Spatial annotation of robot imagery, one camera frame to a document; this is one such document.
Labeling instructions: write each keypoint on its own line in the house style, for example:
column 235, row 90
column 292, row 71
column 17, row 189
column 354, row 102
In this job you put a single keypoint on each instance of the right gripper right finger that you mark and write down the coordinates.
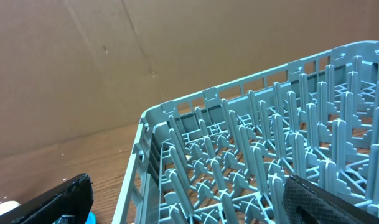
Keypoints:
column 305, row 202

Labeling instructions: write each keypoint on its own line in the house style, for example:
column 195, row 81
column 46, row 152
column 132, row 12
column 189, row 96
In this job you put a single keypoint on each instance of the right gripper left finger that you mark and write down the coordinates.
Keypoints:
column 69, row 202

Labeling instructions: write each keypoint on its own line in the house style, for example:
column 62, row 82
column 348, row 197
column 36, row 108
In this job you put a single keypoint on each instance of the grey plastic dishwasher rack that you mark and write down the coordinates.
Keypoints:
column 222, row 155

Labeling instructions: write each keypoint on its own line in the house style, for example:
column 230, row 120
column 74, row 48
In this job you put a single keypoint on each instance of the small pink plate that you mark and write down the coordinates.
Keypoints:
column 8, row 206

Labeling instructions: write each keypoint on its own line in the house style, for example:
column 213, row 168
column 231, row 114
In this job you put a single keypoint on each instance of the teal plastic serving tray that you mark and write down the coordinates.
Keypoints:
column 90, row 219

